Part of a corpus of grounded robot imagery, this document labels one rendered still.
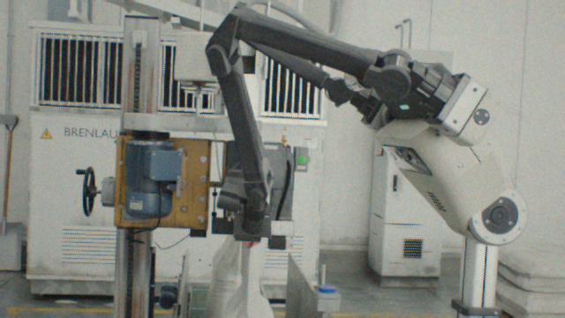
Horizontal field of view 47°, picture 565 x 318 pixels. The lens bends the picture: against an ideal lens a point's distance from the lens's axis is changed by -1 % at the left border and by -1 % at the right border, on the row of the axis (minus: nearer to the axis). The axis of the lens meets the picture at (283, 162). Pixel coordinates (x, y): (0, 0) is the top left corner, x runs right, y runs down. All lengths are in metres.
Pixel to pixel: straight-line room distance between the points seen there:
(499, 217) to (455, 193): 0.16
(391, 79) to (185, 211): 1.13
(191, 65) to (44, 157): 3.17
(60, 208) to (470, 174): 3.96
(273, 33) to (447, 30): 5.45
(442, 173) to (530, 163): 5.55
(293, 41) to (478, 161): 0.53
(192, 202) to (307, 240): 2.92
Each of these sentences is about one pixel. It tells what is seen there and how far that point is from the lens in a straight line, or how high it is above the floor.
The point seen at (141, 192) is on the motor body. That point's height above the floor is 1.17.
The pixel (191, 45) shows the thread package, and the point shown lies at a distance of 2.11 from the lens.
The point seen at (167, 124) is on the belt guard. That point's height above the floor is 1.38.
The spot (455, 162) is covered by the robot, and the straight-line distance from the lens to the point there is 1.58.
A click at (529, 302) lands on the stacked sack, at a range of 4.60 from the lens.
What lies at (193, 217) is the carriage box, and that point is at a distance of 2.31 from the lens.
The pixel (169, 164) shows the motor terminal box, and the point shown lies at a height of 1.26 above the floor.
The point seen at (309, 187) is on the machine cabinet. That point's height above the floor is 0.94.
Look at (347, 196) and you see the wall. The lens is 6.50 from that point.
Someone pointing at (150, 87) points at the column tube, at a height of 1.51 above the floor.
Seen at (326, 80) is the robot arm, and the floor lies 1.54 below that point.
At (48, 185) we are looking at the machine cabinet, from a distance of 5.17.
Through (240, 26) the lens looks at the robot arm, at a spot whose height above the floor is 1.60.
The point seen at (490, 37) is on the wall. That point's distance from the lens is 6.97.
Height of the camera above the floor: 1.39
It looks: 3 degrees down
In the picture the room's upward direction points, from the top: 3 degrees clockwise
